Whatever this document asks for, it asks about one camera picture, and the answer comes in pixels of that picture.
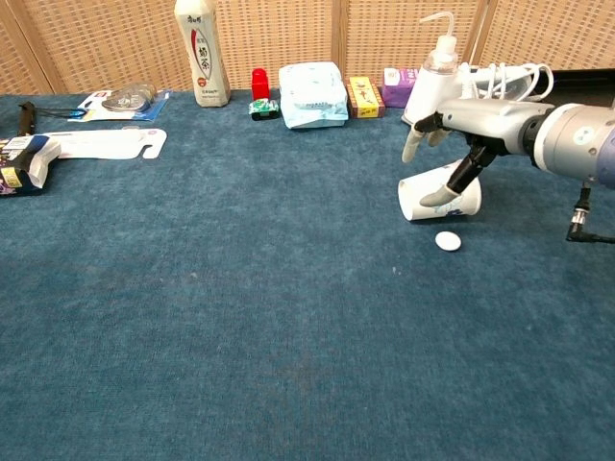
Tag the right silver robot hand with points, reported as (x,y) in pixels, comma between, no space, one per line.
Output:
(490,120)

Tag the small white round cap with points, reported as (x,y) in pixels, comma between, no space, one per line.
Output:
(448,241)

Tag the blue tablecloth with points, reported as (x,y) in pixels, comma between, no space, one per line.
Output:
(269,298)

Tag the white bent-spout wash bottle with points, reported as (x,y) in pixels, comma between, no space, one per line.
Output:
(441,60)

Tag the white flower-print paper cup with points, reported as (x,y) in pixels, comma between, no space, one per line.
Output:
(456,206)

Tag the wicker folding screen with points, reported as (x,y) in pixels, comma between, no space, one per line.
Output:
(110,43)

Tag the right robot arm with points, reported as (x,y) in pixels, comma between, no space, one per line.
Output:
(572,139)

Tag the light blue tissue pack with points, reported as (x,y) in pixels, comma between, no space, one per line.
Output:
(312,91)

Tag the blue-card blister pack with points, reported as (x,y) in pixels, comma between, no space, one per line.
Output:
(125,101)

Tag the milk tea plastic bottle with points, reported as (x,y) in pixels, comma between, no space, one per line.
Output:
(204,57)

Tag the white card package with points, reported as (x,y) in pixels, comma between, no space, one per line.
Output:
(105,144)

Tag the yellow and red box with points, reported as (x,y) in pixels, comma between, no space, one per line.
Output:
(365,98)

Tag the small green toy car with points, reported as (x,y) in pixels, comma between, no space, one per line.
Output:
(263,109)

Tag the dark navy snack bag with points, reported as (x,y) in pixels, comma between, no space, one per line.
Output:
(19,165)

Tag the black tray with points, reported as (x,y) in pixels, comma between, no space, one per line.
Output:
(583,86)

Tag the purple box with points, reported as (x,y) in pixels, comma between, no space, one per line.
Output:
(396,89)

